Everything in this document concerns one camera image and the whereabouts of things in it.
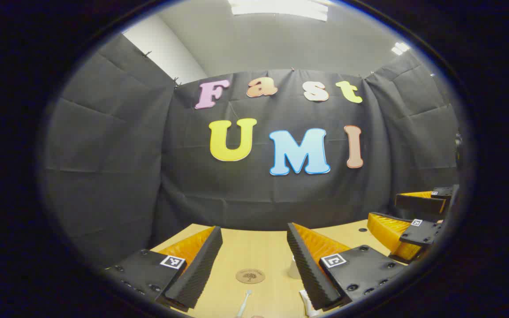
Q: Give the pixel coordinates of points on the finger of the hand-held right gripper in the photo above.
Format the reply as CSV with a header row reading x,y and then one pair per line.
x,y
418,204
422,232

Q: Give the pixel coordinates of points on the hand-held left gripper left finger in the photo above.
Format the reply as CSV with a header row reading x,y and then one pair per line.
x,y
199,274

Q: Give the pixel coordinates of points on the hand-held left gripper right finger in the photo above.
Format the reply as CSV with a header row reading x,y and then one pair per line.
x,y
307,274

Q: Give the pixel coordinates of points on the white toothpaste tube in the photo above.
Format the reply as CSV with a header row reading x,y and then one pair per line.
x,y
307,304

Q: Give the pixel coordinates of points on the round cork coaster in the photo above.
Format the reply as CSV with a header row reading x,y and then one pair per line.
x,y
250,276

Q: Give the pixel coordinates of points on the pale blue toothbrush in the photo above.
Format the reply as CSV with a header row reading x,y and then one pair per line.
x,y
245,300

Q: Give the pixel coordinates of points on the light wooden desktop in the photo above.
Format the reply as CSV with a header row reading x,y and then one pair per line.
x,y
254,251

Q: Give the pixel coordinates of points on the black backdrop cloth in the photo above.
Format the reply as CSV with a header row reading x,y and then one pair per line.
x,y
237,198

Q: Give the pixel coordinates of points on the small ceiling light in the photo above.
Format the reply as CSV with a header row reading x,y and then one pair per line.
x,y
400,47

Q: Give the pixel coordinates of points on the large ceiling light panel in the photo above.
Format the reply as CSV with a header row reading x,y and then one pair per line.
x,y
281,8

